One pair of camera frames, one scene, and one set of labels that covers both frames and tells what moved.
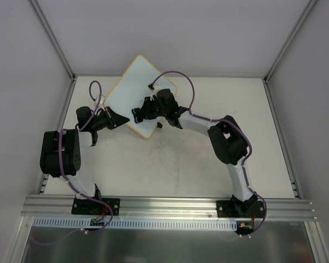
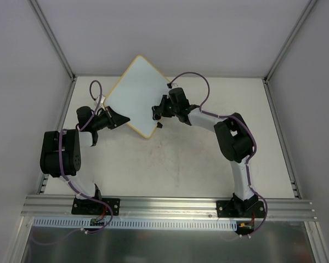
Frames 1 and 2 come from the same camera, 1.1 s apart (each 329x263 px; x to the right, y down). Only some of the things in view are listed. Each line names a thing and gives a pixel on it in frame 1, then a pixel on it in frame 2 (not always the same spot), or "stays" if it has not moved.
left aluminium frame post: [67, 64] stays
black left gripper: [109, 118] stays
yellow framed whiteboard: [137, 82] stays
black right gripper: [147, 108] to [159, 111]
